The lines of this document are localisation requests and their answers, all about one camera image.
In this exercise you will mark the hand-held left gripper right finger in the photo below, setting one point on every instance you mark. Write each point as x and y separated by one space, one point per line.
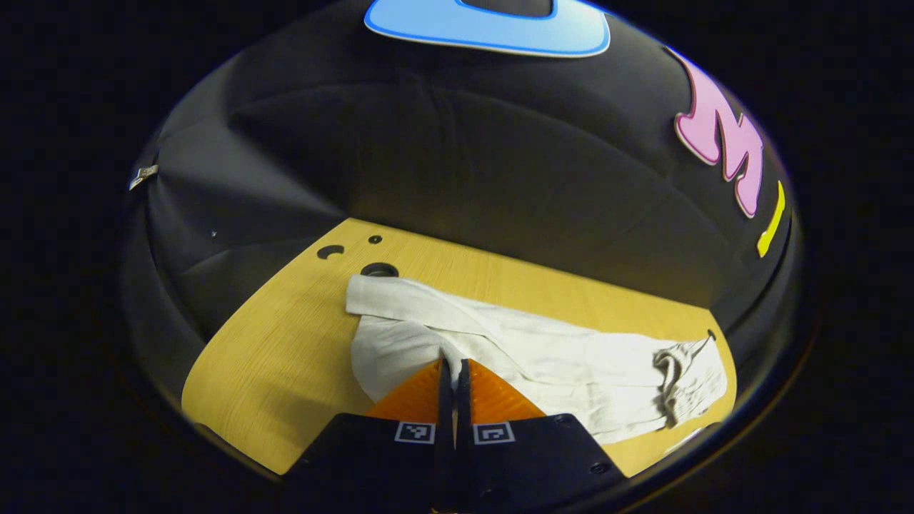
464 467

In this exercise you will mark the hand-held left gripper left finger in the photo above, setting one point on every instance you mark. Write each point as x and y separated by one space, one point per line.
444 464

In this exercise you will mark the white jeans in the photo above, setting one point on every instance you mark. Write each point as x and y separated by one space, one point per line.
557 364

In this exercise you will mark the black backdrop cloth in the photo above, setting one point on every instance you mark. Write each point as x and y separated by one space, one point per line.
464 157

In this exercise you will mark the small white clip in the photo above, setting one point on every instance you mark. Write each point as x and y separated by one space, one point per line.
143 175

